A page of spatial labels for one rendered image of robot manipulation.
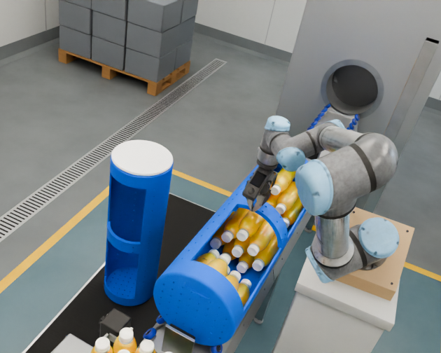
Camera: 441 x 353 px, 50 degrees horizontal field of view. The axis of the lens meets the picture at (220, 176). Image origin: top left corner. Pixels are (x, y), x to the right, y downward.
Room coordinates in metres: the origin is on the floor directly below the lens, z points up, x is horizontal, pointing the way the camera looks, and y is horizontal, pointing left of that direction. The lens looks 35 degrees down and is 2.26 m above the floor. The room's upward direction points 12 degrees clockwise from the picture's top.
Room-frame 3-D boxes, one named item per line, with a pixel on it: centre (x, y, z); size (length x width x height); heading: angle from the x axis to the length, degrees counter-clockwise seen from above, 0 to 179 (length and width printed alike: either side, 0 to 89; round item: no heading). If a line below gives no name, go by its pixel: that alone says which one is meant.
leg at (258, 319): (1.85, -0.40, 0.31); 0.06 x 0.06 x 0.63; 70
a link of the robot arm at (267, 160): (1.33, -0.14, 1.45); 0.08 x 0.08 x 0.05
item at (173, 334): (0.89, 0.01, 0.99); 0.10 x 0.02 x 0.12; 70
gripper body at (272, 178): (1.34, -0.14, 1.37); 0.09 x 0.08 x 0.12; 160
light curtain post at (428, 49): (2.18, -0.79, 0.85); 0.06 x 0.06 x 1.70; 70
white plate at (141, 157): (1.77, 0.37, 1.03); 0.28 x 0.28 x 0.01
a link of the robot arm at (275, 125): (1.33, -0.14, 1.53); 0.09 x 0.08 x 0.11; 24
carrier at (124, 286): (1.77, 0.37, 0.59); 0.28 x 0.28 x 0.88
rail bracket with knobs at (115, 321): (0.91, 0.22, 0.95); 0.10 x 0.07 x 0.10; 70
